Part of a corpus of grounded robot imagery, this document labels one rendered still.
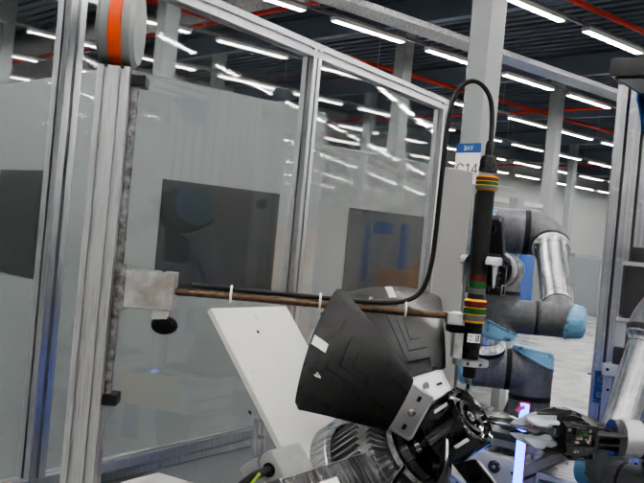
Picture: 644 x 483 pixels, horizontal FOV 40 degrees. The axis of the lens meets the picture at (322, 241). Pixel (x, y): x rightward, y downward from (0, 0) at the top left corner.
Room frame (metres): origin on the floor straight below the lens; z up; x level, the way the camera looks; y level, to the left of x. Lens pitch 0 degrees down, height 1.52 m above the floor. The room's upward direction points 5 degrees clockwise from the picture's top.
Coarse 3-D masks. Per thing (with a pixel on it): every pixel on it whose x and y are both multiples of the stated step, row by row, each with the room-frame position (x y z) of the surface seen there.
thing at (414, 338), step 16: (368, 288) 1.85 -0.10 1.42; (384, 288) 1.86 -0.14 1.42; (400, 288) 1.87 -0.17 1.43; (368, 304) 1.82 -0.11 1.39; (400, 304) 1.83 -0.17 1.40; (416, 304) 1.84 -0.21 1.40; (432, 304) 1.86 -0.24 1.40; (384, 320) 1.79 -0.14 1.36; (400, 320) 1.80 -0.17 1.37; (416, 320) 1.80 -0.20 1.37; (432, 320) 1.81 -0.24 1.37; (384, 336) 1.77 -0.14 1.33; (400, 336) 1.77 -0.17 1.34; (416, 336) 1.77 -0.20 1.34; (432, 336) 1.78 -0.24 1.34; (400, 352) 1.74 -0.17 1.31; (416, 352) 1.74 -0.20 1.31; (432, 352) 1.74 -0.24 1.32; (416, 368) 1.72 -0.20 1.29; (432, 368) 1.72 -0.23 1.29
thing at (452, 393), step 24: (432, 408) 1.61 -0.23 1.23; (456, 408) 1.58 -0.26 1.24; (480, 408) 1.66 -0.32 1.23; (432, 432) 1.59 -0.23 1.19; (456, 432) 1.57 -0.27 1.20; (480, 432) 1.60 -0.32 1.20; (408, 456) 1.60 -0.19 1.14; (432, 456) 1.61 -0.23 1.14; (456, 456) 1.59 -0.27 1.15; (432, 480) 1.61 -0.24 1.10
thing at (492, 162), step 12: (492, 144) 1.72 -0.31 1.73; (492, 156) 1.71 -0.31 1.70; (480, 168) 1.72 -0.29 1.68; (492, 168) 1.71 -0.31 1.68; (468, 324) 1.71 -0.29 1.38; (480, 324) 1.71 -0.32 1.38; (468, 336) 1.71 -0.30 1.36; (480, 336) 1.71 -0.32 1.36; (468, 348) 1.71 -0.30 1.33; (468, 372) 1.71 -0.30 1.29
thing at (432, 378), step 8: (416, 376) 1.71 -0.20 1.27; (424, 376) 1.71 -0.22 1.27; (432, 376) 1.71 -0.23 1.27; (440, 376) 1.71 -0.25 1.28; (416, 384) 1.70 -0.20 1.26; (432, 384) 1.70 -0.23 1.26; (440, 384) 1.69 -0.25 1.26; (448, 384) 1.69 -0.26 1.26; (432, 392) 1.68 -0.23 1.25; (440, 392) 1.68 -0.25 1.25; (432, 400) 1.67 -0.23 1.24
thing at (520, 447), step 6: (528, 408) 2.01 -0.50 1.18; (522, 414) 2.01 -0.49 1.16; (522, 444) 2.01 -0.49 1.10; (516, 450) 2.02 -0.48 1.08; (522, 450) 2.01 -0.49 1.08; (516, 456) 2.02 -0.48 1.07; (522, 456) 2.01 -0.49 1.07; (516, 462) 2.02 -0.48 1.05; (522, 462) 2.01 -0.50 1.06; (516, 468) 2.02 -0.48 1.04; (522, 468) 2.01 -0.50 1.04; (516, 474) 2.02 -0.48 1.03; (522, 474) 2.01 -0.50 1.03; (516, 480) 2.01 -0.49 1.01
